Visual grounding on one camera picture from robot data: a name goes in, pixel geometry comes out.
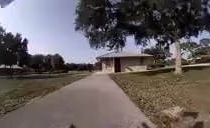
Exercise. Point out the small pale building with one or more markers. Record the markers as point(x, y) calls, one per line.
point(126, 61)

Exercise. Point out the grey paved path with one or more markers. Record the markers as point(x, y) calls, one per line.
point(89, 103)

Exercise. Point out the distant row of trees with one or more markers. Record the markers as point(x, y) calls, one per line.
point(56, 63)

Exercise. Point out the trees behind building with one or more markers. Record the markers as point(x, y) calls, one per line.
point(159, 55)

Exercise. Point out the dry grass verge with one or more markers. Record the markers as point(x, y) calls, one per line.
point(159, 88)

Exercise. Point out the large spreading tree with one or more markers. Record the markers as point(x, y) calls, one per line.
point(178, 56)

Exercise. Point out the grass verge with dirt edge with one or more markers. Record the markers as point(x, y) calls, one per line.
point(23, 88)

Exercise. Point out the pale side path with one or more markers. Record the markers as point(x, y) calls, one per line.
point(196, 65)

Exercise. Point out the dark trees beside grass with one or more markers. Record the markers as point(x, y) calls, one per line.
point(8, 50)

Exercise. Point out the trees beyond side path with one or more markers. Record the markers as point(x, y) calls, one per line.
point(203, 50)

